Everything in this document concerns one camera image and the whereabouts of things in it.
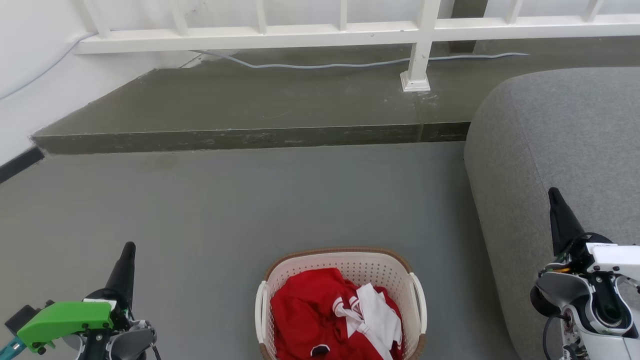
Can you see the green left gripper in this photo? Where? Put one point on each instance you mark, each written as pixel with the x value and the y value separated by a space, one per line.
pixel 65 317

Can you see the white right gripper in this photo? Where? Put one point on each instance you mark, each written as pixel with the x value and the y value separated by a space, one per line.
pixel 612 257

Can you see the white plastic laundry basket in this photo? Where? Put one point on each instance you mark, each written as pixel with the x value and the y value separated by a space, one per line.
pixel 350 262

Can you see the grey fabric sofa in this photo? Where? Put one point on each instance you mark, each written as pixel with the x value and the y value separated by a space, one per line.
pixel 550 135

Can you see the black baseboard strip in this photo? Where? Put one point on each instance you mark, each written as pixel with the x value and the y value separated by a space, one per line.
pixel 20 163

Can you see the white garment with red stripes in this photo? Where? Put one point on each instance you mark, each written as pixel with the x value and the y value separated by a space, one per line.
pixel 375 310

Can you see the raised concrete ledge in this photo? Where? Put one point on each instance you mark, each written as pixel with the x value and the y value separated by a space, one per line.
pixel 250 105

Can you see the dark pillar behind railing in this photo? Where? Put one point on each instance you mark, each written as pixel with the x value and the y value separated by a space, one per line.
pixel 467 25

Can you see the white railing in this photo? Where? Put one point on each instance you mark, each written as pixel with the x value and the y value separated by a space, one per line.
pixel 300 35

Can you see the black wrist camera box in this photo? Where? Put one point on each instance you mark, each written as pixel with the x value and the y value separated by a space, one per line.
pixel 22 315

